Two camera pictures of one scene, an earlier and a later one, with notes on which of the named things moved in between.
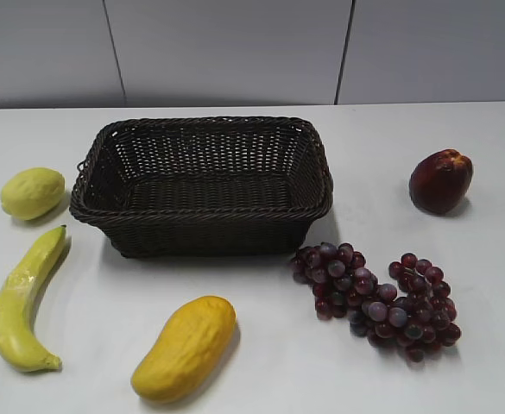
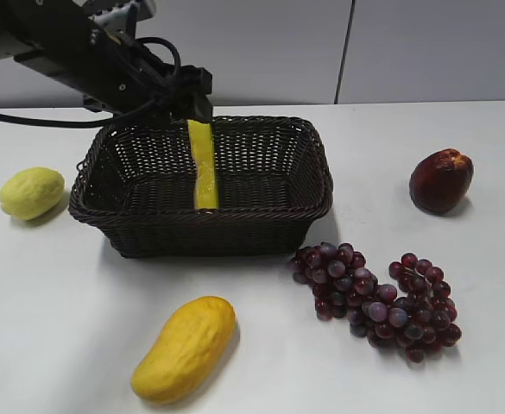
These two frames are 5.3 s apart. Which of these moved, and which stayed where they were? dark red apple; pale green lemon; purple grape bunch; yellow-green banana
Moved: yellow-green banana
Stayed: pale green lemon; dark red apple; purple grape bunch
